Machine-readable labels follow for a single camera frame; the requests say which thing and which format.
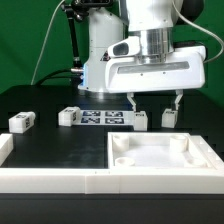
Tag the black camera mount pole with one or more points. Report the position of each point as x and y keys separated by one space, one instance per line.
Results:
x=77 y=11

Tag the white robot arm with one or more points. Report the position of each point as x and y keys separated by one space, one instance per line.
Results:
x=151 y=21

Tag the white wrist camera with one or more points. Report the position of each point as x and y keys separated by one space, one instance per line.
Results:
x=125 y=49

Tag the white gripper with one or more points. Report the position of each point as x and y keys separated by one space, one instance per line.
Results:
x=182 y=69

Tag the white U-shaped obstacle fence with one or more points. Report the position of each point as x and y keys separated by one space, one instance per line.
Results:
x=103 y=181

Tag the white square tabletop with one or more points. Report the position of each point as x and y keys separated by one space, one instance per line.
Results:
x=169 y=151

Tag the sheet of fiducial markers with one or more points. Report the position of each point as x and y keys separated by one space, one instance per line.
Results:
x=107 y=118

